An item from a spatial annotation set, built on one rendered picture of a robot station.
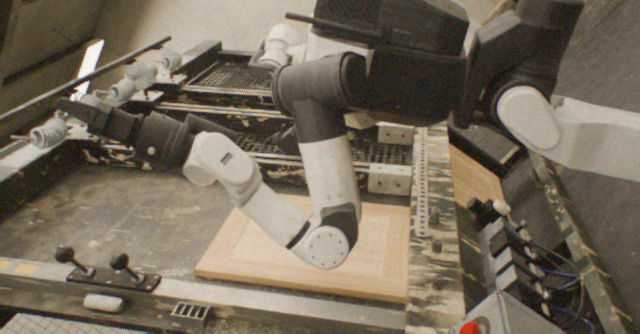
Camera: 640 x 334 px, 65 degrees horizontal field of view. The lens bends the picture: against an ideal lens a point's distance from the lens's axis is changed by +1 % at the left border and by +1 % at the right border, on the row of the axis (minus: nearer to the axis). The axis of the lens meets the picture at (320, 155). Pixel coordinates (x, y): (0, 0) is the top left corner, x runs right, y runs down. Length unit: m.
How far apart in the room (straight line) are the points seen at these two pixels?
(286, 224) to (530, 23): 0.57
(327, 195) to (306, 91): 0.18
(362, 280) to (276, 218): 0.35
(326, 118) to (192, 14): 6.49
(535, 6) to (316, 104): 0.45
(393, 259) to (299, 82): 0.56
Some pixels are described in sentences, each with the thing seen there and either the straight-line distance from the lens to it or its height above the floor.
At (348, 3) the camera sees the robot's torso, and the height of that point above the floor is 1.34.
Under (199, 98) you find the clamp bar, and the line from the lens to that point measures 2.24.
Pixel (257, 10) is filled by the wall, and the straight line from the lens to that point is 6.89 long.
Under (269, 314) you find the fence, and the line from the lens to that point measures 1.08.
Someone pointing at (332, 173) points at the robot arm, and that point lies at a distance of 0.87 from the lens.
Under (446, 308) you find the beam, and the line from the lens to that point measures 1.09.
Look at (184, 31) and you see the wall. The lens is 7.43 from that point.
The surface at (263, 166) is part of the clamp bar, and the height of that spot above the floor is 1.29.
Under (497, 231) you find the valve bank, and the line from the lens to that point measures 1.26.
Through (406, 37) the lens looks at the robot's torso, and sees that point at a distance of 0.97.
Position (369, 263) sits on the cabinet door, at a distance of 1.23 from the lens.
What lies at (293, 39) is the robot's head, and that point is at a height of 1.40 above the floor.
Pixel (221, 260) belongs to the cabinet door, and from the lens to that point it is 1.24.
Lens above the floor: 1.32
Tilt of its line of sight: 6 degrees down
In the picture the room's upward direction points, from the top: 56 degrees counter-clockwise
